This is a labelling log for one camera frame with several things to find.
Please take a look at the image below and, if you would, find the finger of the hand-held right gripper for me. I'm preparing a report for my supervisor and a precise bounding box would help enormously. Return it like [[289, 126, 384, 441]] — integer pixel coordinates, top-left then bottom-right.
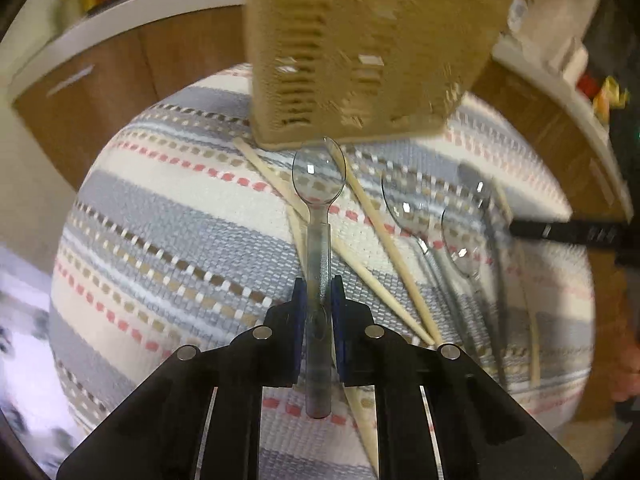
[[509, 217, 640, 252]]

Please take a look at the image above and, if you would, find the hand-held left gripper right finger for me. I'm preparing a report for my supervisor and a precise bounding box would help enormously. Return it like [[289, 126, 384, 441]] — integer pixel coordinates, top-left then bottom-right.
[[330, 276, 585, 480]]

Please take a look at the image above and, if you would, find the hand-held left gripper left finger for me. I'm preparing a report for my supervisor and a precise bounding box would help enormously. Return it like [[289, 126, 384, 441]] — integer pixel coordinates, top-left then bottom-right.
[[56, 276, 308, 480]]

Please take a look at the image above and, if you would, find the clear plastic spoon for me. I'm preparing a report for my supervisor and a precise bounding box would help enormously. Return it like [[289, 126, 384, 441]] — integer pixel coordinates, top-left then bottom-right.
[[381, 171, 483, 368], [291, 136, 347, 420], [457, 161, 511, 393], [440, 204, 508, 393]]

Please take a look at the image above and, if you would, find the tan plastic utensil basket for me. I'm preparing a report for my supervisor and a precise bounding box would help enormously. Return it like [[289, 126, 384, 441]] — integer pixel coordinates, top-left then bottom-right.
[[245, 0, 533, 151]]

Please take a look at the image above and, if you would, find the striped woven table mat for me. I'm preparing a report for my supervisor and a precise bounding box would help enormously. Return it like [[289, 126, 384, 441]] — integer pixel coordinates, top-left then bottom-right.
[[47, 62, 596, 480]]

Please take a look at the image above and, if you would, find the white kitchen countertop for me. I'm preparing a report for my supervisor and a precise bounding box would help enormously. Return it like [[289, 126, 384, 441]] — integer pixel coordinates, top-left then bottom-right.
[[10, 0, 628, 196]]

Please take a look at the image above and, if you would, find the metal cabinet handle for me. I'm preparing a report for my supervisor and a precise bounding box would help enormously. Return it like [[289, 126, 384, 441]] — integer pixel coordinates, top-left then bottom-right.
[[46, 66, 97, 97]]

